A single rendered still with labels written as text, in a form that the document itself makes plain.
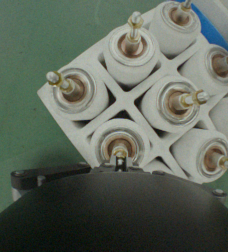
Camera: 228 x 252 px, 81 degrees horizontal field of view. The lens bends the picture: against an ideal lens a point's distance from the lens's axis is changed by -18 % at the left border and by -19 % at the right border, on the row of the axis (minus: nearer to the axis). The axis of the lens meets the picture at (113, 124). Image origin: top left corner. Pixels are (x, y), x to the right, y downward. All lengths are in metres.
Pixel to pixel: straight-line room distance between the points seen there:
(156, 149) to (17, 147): 0.48
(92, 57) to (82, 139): 0.17
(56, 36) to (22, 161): 0.47
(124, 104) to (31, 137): 0.37
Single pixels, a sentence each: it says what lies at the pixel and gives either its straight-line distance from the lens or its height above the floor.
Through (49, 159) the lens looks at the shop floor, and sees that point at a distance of 0.57.
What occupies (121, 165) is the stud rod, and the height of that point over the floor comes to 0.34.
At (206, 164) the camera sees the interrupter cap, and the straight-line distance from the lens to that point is 0.30.
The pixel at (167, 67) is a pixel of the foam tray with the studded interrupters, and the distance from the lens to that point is 0.35.
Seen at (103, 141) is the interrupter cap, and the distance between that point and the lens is 0.25.
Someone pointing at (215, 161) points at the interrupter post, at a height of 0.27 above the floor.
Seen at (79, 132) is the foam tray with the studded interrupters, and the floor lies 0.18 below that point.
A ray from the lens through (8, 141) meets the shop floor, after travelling 0.65.
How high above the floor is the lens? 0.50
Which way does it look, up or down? 87 degrees down
